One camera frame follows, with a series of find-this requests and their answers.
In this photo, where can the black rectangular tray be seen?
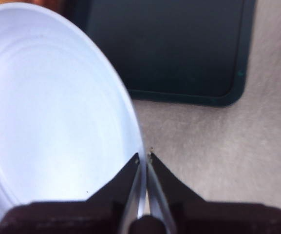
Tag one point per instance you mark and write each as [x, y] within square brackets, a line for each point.
[167, 48]

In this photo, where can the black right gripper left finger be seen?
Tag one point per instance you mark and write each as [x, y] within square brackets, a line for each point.
[101, 214]

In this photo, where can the blue round plate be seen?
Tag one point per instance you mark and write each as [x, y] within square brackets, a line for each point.
[57, 109]

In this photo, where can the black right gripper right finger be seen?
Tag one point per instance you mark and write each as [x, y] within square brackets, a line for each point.
[203, 217]

